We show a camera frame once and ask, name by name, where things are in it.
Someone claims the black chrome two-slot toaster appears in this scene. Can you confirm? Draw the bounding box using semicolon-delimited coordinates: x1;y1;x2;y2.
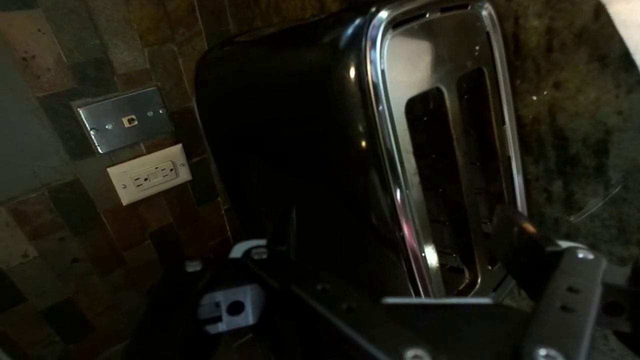
193;0;531;300

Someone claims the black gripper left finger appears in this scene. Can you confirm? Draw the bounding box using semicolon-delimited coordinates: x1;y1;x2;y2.
195;237;276;335

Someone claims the beige paper sheet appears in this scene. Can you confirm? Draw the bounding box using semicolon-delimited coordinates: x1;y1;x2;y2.
597;0;640;67

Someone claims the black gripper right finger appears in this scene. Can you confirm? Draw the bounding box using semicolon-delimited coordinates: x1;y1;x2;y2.
519;239;608;360

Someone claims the metal wall plate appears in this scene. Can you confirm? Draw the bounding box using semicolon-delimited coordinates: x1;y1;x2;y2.
70;84;173;156

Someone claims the large white wall outlet plate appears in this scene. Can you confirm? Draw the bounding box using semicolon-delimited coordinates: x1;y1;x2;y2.
105;142;193;207

